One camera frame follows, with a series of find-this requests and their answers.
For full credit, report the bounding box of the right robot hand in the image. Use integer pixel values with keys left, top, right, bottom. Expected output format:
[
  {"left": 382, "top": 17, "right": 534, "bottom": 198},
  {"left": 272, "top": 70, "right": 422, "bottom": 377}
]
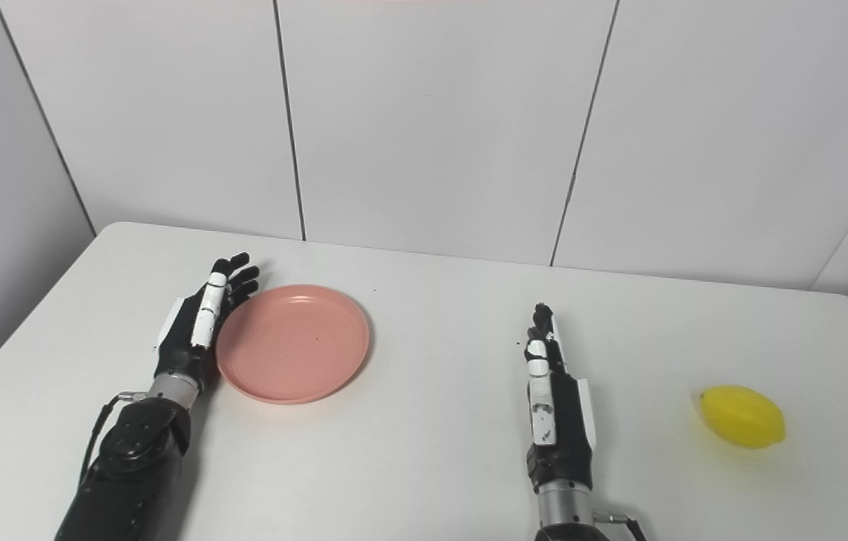
[{"left": 524, "top": 303, "right": 598, "bottom": 494}]

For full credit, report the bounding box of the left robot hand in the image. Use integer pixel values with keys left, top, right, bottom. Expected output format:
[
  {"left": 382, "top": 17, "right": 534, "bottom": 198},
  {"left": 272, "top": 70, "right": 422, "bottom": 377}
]
[{"left": 153, "top": 252, "right": 261, "bottom": 393}]

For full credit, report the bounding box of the pink plate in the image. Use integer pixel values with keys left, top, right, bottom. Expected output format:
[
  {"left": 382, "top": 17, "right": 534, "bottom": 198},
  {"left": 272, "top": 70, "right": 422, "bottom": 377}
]
[{"left": 215, "top": 284, "right": 371, "bottom": 406}]

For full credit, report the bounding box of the yellow lemon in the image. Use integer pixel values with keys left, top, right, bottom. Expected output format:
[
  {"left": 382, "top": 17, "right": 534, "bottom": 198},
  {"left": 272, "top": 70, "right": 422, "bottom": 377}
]
[{"left": 699, "top": 385, "right": 787, "bottom": 450}]

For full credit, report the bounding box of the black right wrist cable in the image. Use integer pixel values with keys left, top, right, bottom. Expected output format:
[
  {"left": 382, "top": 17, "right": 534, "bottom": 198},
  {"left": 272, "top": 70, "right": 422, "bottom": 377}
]
[{"left": 594, "top": 511, "right": 648, "bottom": 541}]

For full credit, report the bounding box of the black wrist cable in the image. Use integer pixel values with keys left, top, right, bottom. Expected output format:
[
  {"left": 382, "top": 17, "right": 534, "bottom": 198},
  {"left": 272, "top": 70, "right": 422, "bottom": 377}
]
[
  {"left": 594, "top": 511, "right": 648, "bottom": 541},
  {"left": 77, "top": 391, "right": 148, "bottom": 489}
]

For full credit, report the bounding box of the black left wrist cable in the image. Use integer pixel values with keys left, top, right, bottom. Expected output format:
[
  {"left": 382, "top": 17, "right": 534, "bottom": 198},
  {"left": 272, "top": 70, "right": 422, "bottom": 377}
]
[{"left": 77, "top": 391, "right": 148, "bottom": 489}]

